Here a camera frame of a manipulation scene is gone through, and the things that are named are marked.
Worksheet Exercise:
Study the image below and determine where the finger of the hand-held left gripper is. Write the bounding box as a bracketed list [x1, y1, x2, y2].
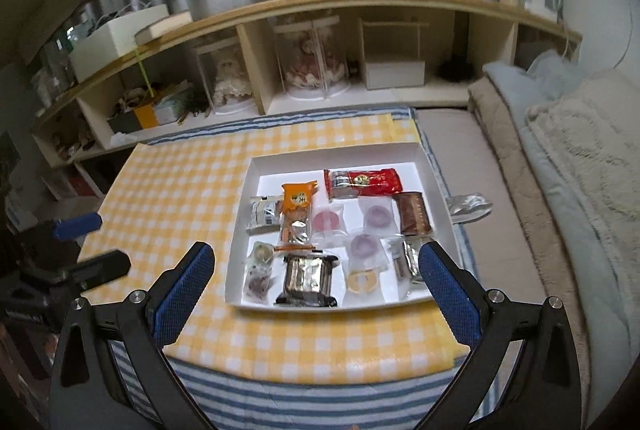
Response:
[52, 211, 103, 241]
[65, 250, 132, 286]

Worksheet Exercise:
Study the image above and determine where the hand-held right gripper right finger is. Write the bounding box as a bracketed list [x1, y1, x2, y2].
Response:
[418, 241, 582, 430]

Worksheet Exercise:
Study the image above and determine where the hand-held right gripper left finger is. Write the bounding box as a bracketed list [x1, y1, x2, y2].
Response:
[48, 242, 216, 430]

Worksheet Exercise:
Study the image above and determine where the clear packet dark snack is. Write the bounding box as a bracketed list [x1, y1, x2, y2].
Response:
[385, 235, 436, 298]

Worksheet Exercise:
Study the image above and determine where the small dark round snack packet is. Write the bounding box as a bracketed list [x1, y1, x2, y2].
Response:
[242, 265, 276, 301]

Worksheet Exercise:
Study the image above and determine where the small green candy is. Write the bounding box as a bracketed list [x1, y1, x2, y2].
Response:
[248, 240, 277, 267]

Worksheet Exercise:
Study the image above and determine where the clear packet with yellow pastry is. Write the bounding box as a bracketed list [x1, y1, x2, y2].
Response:
[345, 266, 386, 298]

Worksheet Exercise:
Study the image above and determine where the brown snack packet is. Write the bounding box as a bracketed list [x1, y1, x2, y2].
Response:
[391, 191, 434, 235]

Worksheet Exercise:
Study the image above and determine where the clear packet with purple pastry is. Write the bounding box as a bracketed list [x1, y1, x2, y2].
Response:
[358, 196, 398, 231]
[345, 230, 390, 271]

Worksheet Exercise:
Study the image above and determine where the white and black snack packet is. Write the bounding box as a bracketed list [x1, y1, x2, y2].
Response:
[246, 195, 283, 232]

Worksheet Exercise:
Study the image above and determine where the large silver foil packet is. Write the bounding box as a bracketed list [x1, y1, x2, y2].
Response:
[273, 250, 341, 307]

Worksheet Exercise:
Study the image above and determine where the red snack packet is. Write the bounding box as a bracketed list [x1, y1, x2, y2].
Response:
[323, 167, 403, 200]

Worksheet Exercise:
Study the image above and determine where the clear packet with pink pastry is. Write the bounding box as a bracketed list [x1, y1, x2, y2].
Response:
[311, 205, 347, 247]

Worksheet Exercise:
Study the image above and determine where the orange snack packet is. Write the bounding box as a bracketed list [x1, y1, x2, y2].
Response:
[276, 180, 319, 247]

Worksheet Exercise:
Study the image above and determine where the white cardboard tray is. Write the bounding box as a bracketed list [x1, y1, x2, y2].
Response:
[225, 141, 457, 313]

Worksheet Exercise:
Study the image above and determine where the row of small figurines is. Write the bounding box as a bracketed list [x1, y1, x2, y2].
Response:
[52, 125, 96, 158]

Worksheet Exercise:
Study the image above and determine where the crumpled silver wrapper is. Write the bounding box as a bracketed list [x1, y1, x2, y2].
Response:
[445, 192, 493, 223]

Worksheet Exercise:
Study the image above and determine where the yellow checked tablecloth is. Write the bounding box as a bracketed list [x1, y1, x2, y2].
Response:
[75, 112, 473, 386]

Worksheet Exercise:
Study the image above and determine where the dark grey box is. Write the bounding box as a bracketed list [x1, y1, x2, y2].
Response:
[106, 110, 143, 135]

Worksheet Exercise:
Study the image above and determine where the orange box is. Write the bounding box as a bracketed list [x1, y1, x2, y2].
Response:
[134, 102, 157, 131]

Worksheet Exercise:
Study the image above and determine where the beige mattress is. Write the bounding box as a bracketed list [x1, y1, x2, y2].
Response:
[417, 107, 591, 430]

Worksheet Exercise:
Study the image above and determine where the tissue pack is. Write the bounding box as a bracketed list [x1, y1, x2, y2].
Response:
[152, 92, 193, 126]

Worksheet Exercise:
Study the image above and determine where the cluster of small dark tools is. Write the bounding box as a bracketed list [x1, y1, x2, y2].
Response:
[177, 102, 213, 121]

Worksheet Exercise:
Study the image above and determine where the yellow-green ribbon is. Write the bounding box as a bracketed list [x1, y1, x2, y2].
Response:
[135, 47, 153, 98]

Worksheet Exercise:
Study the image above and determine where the beige fleece blanket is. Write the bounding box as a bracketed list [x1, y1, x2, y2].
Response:
[467, 77, 616, 411]

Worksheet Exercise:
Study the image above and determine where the large white box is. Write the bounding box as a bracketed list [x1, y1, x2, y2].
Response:
[69, 4, 171, 83]

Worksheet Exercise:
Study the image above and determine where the cream doll in clear case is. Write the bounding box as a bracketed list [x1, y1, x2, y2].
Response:
[195, 45, 253, 117]

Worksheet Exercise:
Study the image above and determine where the thick book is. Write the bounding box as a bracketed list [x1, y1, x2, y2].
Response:
[134, 11, 193, 46]

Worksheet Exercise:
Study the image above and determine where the grey blanket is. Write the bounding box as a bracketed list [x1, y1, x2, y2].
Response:
[482, 50, 636, 361]

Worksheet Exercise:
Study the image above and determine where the pink doll in clear case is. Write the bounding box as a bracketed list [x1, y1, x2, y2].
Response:
[274, 17, 351, 100]

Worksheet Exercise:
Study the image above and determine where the wooden shelf unit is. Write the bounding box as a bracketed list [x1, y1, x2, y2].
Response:
[32, 0, 583, 198]

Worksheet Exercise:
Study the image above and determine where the white box with wooden frame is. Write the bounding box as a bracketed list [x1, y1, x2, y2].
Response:
[360, 17, 430, 91]

